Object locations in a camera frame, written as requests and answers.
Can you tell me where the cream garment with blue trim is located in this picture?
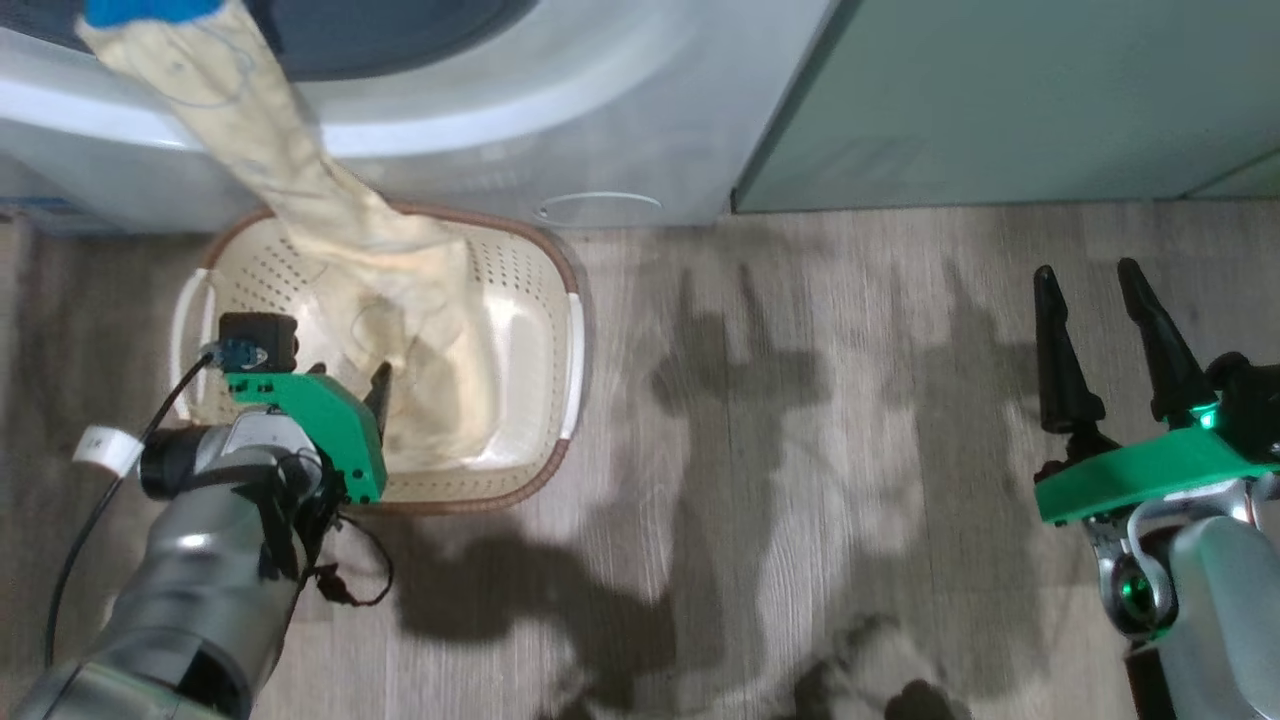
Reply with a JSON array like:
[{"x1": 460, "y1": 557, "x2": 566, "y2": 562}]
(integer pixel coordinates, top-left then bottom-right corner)
[{"x1": 75, "y1": 0, "x2": 501, "y2": 471}]

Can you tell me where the cream perforated laundry basket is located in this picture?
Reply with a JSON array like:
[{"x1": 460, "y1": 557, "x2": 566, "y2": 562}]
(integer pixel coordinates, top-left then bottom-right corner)
[{"x1": 168, "y1": 203, "x2": 586, "y2": 516}]

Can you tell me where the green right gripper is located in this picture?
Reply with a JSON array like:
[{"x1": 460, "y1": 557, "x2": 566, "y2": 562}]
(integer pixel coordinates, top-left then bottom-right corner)
[{"x1": 1033, "y1": 258, "x2": 1280, "y2": 527}]

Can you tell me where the round filter cover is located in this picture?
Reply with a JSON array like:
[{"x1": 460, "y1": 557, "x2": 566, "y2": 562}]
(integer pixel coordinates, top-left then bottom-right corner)
[{"x1": 533, "y1": 190, "x2": 663, "y2": 225}]

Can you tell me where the narrow pale green cabinet panel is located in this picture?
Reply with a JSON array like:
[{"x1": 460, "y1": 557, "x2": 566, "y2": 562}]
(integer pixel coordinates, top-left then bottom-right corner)
[{"x1": 1185, "y1": 148, "x2": 1280, "y2": 201}]

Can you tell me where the white cable tag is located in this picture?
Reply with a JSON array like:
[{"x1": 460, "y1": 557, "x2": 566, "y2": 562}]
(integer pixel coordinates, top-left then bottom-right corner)
[{"x1": 72, "y1": 425, "x2": 146, "y2": 477}]

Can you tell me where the long black arm cable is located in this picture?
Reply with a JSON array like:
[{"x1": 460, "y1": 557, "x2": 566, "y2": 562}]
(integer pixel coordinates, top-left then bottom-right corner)
[{"x1": 42, "y1": 345, "x2": 216, "y2": 671}]

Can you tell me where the tall pale green cabinet panel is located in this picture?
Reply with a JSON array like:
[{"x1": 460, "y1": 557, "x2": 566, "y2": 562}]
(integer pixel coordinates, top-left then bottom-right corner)
[{"x1": 733, "y1": 0, "x2": 1280, "y2": 214}]

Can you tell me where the blue cable connector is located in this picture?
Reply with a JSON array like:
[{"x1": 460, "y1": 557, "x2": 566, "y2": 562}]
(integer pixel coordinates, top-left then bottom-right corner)
[{"x1": 203, "y1": 338, "x2": 267, "y2": 371}]

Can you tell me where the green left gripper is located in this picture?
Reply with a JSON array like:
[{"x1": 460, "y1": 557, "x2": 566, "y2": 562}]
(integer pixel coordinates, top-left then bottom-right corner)
[{"x1": 222, "y1": 361, "x2": 394, "y2": 506}]

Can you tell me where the grey rubber door gasket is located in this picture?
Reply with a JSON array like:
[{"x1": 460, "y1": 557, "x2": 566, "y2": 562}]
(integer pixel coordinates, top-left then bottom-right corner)
[{"x1": 245, "y1": 0, "x2": 541, "y2": 83}]

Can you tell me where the white washing machine body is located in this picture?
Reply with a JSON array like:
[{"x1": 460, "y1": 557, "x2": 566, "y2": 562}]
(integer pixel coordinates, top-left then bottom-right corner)
[{"x1": 0, "y1": 0, "x2": 841, "y2": 233}]

